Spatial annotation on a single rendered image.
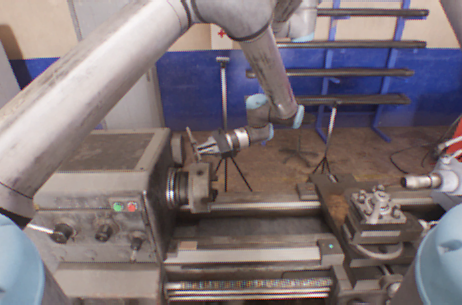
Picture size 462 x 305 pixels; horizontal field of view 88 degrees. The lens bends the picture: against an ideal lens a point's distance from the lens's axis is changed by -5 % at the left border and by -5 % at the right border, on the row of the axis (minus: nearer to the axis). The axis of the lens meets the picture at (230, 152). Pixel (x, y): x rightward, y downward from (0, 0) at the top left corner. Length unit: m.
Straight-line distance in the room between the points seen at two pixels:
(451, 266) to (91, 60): 0.49
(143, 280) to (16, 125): 1.05
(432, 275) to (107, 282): 1.30
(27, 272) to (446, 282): 0.33
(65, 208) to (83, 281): 0.40
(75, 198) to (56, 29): 3.83
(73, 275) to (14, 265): 1.24
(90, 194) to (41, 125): 0.73
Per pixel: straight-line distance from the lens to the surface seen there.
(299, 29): 1.06
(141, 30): 0.50
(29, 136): 0.42
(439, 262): 0.27
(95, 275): 1.44
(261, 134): 1.09
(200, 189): 1.18
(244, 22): 0.56
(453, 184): 1.68
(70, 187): 1.17
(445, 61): 5.35
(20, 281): 0.27
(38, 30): 4.94
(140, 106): 4.48
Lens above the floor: 1.89
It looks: 30 degrees down
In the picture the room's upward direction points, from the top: 2 degrees counter-clockwise
